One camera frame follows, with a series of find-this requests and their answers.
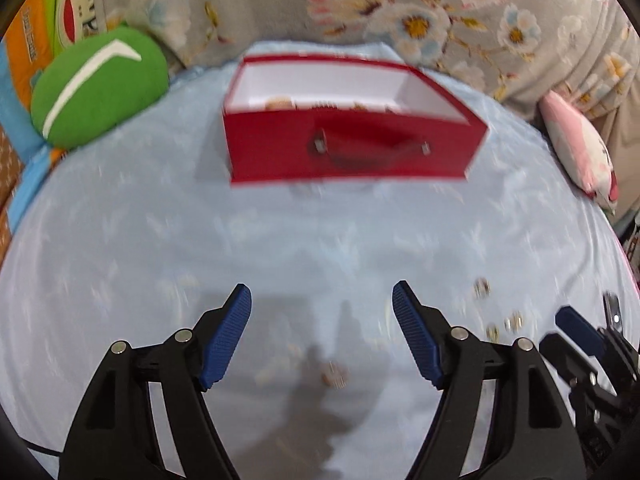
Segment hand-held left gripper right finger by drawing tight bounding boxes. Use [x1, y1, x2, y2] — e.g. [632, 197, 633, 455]
[392, 281, 588, 480]

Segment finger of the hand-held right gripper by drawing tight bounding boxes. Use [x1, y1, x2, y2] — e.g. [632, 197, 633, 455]
[597, 294, 640, 396]
[540, 306, 606, 386]

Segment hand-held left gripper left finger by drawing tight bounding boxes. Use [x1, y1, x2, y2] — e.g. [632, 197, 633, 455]
[59, 284, 252, 480]

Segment red box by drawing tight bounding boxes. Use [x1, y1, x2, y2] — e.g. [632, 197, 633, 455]
[222, 54, 489, 186]

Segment light blue bed sheet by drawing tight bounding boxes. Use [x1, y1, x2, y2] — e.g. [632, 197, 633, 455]
[0, 40, 640, 480]

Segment pink plush pillow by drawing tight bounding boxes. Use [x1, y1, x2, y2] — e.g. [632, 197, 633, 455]
[539, 90, 620, 216]

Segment green pillow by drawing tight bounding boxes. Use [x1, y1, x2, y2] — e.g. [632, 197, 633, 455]
[31, 26, 169, 150]

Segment colourful cartoon blanket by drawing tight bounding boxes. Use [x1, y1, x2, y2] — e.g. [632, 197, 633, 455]
[0, 0, 108, 241]

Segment grey floral blanket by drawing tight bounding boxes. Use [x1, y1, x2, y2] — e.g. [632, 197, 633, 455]
[92, 0, 640, 221]

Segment gold ring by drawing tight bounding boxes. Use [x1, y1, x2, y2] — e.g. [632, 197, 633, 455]
[321, 362, 348, 390]

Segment black cable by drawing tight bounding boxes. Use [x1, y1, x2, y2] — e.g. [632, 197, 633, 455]
[22, 437, 61, 458]

